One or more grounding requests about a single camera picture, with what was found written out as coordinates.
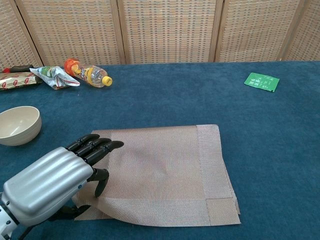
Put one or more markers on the woven bamboo screen panel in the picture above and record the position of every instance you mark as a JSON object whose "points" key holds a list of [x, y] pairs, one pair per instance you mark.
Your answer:
{"points": [[170, 30], [72, 30], [307, 37], [12, 37], [255, 30]]}

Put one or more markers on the woven beige placemat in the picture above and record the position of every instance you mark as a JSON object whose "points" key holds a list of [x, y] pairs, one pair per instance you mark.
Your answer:
{"points": [[162, 170]]}

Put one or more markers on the green sachet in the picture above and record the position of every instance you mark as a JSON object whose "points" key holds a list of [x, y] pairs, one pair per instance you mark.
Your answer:
{"points": [[261, 81]]}

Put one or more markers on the beige bowl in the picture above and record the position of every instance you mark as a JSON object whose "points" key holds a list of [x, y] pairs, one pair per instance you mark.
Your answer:
{"points": [[22, 132]]}

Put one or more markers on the gold foil packet red print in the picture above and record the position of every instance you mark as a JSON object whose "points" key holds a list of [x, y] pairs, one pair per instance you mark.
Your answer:
{"points": [[17, 81]]}

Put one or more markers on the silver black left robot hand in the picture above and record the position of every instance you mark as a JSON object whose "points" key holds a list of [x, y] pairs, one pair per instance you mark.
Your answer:
{"points": [[47, 180]]}

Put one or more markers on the plastic bottle with yellow cap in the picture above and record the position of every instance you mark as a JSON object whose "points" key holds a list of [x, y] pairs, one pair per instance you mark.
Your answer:
{"points": [[87, 73]]}

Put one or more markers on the black box with red end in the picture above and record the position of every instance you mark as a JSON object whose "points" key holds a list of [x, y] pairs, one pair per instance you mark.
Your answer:
{"points": [[21, 68]]}

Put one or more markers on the crumpled white green snack bag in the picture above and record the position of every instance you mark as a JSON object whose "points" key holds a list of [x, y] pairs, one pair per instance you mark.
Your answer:
{"points": [[53, 75]]}

